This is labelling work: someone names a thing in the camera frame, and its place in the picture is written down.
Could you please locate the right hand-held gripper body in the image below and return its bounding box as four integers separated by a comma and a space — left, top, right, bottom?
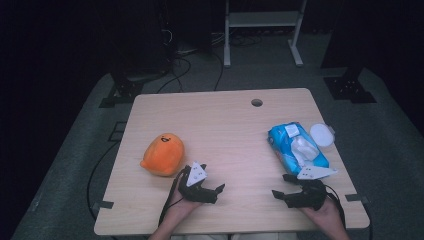
288, 165, 338, 212

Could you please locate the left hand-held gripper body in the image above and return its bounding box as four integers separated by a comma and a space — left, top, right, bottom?
178, 161, 218, 204

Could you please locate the blue wet wipes pack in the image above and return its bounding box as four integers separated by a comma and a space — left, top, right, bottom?
267, 121, 330, 177

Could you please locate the white wet wipe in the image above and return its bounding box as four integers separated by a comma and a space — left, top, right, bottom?
290, 135, 320, 168

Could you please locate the orange plush toy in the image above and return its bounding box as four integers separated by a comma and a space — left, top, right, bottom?
139, 133, 185, 178

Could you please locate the person's right hand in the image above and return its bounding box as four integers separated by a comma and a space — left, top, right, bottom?
301, 198, 346, 232

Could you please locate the person's left hand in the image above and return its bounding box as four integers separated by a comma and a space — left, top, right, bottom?
164, 190, 204, 231

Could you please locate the white round plastic lid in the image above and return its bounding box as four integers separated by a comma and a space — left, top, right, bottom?
309, 123, 336, 149

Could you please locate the black stand base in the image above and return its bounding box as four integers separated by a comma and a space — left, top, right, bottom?
98, 63, 168, 109
321, 64, 378, 104

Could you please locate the white metal stand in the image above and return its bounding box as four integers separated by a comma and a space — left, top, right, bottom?
223, 0, 308, 69

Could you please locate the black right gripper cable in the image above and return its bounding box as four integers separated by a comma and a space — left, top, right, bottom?
324, 184, 348, 231

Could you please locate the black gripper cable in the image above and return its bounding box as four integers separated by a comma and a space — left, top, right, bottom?
324, 184, 348, 231
158, 168, 188, 228

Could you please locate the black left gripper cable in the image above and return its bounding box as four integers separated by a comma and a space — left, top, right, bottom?
158, 168, 188, 228

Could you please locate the grey table bracket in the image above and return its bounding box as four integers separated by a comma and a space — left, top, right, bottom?
344, 193, 370, 205
91, 199, 115, 212

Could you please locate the black floor cable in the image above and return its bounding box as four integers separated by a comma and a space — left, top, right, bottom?
87, 141, 121, 221
156, 56, 193, 94
213, 51, 225, 92

